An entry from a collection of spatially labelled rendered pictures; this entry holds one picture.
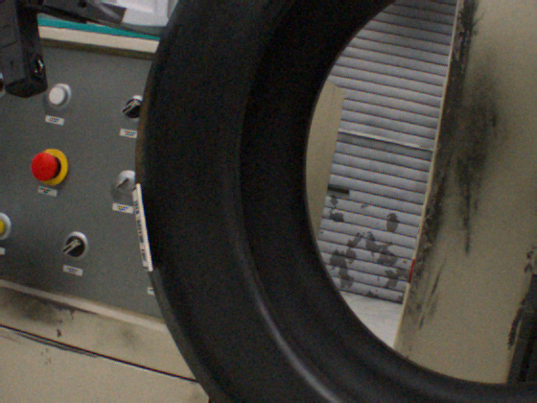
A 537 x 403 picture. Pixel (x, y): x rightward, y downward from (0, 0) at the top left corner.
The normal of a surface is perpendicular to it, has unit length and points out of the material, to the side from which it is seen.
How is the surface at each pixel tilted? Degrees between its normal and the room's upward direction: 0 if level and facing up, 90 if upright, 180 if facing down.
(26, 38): 64
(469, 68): 90
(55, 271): 90
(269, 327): 97
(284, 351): 98
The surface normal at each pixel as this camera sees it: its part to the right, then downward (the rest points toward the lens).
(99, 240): -0.19, 0.01
